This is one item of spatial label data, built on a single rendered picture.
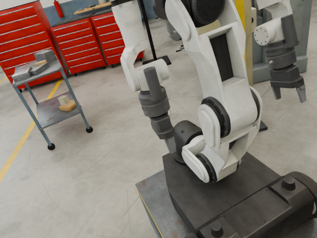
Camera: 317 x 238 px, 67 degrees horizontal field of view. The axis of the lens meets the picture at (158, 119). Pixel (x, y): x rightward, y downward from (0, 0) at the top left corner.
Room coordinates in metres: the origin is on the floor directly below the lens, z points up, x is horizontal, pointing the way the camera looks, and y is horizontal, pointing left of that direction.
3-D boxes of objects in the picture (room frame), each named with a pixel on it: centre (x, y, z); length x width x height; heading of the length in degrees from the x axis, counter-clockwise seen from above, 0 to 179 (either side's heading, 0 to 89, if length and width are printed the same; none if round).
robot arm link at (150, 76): (0.68, -0.01, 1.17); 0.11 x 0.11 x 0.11; 14
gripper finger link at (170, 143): (0.61, -0.02, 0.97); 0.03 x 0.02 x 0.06; 102
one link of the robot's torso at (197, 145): (0.82, -0.19, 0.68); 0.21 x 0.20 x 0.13; 17
